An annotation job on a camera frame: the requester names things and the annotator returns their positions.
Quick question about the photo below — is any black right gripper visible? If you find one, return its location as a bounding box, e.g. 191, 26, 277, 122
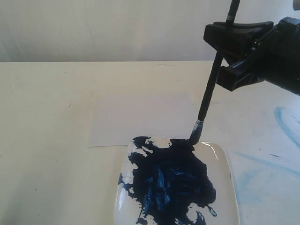
203, 17, 300, 95

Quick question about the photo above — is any black paintbrush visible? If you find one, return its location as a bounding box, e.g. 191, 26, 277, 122
188, 0, 240, 145

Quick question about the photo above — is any white paper sheet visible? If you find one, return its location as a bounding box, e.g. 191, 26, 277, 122
89, 91, 198, 147

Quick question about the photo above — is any white square paint plate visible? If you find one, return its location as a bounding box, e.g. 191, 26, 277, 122
114, 136, 240, 225

